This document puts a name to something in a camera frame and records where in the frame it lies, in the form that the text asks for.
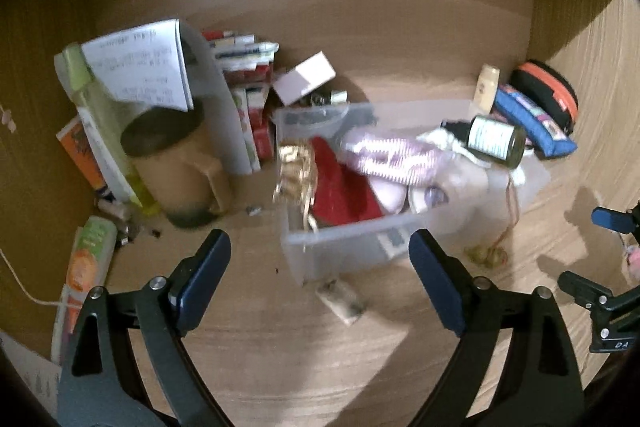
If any cream lotion bottle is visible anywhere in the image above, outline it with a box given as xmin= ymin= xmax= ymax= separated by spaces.
xmin=473 ymin=64 xmax=500 ymax=115

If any blue patchwork pencil pouch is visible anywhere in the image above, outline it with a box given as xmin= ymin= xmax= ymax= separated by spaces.
xmin=494 ymin=84 xmax=577 ymax=159

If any orange booklet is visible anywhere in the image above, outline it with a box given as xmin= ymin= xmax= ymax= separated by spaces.
xmin=56 ymin=115 xmax=107 ymax=193

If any white round lid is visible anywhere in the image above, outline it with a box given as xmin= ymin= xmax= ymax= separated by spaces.
xmin=408 ymin=185 xmax=449 ymax=213

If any glass bowl of trinkets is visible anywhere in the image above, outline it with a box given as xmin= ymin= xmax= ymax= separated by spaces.
xmin=298 ymin=89 xmax=374 ymax=127

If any clear plastic storage bin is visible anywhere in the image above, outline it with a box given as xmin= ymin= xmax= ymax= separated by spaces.
xmin=274 ymin=98 xmax=550 ymax=285

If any dark glass labelled bottle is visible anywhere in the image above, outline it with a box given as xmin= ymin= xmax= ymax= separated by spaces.
xmin=440 ymin=115 xmax=527 ymax=169

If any gold ribbon bow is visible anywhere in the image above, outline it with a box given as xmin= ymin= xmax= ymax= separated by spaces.
xmin=272 ymin=140 xmax=319 ymax=232

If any black orange zipper case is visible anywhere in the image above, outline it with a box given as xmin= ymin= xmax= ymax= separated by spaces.
xmin=509 ymin=58 xmax=579 ymax=135

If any green bead charm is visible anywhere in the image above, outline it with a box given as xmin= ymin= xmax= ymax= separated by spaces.
xmin=464 ymin=245 xmax=508 ymax=269

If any open white booklet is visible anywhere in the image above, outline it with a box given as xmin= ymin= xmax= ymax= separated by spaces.
xmin=80 ymin=18 xmax=253 ymax=176

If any white cardboard box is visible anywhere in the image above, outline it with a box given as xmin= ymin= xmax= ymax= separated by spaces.
xmin=271 ymin=52 xmax=336 ymax=106

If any stack of books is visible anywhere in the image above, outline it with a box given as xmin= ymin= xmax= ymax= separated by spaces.
xmin=202 ymin=29 xmax=279 ymax=172

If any small foil packet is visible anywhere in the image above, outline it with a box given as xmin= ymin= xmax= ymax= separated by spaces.
xmin=316 ymin=279 xmax=367 ymax=326

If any pink knitted cloth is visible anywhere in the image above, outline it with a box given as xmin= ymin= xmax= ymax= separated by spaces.
xmin=336 ymin=128 xmax=454 ymax=186

